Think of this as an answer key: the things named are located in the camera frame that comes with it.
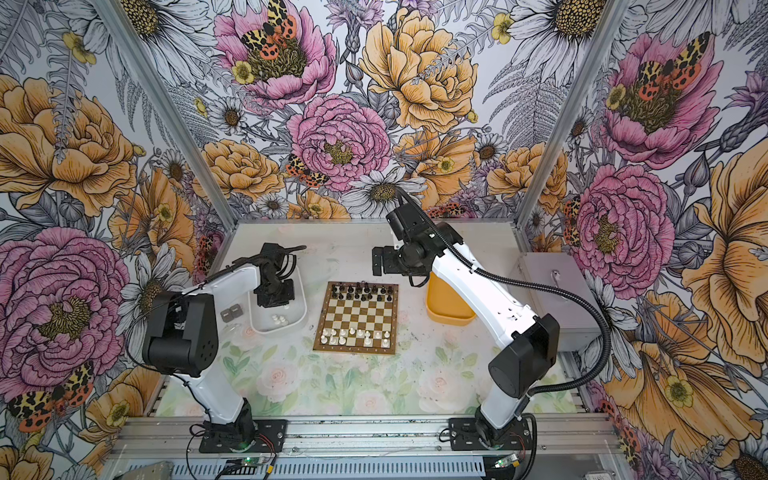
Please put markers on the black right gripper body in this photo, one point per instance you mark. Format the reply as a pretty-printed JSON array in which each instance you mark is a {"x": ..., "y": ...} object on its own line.
[{"x": 398, "y": 261}]

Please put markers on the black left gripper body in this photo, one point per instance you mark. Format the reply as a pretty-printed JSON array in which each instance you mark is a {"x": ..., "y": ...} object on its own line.
[{"x": 274, "y": 293}]

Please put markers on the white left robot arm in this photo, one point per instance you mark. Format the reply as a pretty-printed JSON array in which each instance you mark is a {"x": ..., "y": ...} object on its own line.
[{"x": 183, "y": 328}]

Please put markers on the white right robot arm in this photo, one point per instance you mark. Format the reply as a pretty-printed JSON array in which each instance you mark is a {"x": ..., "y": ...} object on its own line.
[{"x": 527, "y": 342}]

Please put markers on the wooden chess board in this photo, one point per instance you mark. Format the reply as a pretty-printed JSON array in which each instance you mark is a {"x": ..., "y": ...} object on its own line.
[{"x": 358, "y": 317}]

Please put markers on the white plastic bin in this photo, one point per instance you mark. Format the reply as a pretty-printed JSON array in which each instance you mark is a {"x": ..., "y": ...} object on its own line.
[{"x": 284, "y": 319}]

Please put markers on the yellow plastic bin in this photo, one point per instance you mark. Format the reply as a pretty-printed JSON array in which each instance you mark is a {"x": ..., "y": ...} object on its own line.
[{"x": 445, "y": 306}]

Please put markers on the grey metal box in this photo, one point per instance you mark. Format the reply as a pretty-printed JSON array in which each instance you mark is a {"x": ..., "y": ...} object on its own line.
[{"x": 577, "y": 327}]

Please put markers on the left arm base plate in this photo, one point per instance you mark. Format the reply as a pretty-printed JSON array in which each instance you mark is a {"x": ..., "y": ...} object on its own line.
[{"x": 253, "y": 436}]

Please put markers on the aluminium corner post left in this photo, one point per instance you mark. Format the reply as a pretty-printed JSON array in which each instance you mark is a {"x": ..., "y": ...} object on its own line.
[{"x": 123, "y": 33}]

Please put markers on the aluminium corner post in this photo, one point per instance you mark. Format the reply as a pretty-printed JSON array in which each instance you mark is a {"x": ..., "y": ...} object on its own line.
[
  {"x": 596, "y": 53},
  {"x": 123, "y": 33}
]

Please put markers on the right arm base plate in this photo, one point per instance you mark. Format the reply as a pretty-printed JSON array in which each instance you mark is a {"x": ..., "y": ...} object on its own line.
[{"x": 476, "y": 434}]

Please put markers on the white cable duct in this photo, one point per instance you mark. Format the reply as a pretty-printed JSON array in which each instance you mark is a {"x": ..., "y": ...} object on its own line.
[{"x": 458, "y": 467}]

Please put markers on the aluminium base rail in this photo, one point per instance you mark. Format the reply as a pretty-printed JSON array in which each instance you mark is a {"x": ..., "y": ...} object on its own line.
[{"x": 326, "y": 436}]

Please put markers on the aluminium corner post right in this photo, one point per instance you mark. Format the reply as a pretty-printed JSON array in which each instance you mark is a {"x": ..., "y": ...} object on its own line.
[{"x": 596, "y": 53}]

